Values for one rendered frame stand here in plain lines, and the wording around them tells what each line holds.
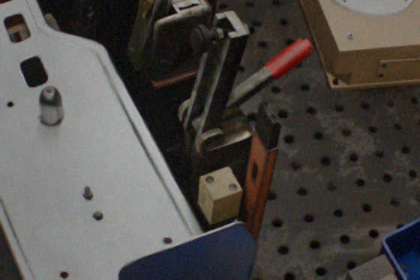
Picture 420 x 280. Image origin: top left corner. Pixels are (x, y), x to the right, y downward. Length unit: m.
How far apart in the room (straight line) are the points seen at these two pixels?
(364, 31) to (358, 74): 0.08
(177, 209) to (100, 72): 0.22
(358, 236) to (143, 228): 0.47
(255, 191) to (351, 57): 0.57
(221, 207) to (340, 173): 0.49
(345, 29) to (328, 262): 0.40
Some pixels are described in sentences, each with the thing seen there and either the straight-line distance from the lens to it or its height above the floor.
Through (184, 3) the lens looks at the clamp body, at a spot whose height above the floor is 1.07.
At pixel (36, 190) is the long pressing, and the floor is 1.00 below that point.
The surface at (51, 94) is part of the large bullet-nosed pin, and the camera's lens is 1.09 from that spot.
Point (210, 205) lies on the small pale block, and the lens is 1.00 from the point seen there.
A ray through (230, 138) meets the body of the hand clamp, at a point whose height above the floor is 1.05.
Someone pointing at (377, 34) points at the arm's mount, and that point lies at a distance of 1.53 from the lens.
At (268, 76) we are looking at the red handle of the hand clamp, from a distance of 1.02.
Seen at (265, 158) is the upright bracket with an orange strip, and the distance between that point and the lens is 0.92.
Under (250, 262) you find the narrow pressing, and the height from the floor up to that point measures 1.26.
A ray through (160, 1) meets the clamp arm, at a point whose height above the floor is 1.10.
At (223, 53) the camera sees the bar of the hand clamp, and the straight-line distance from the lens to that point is 0.93.
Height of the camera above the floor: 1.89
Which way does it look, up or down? 53 degrees down
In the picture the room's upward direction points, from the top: 6 degrees clockwise
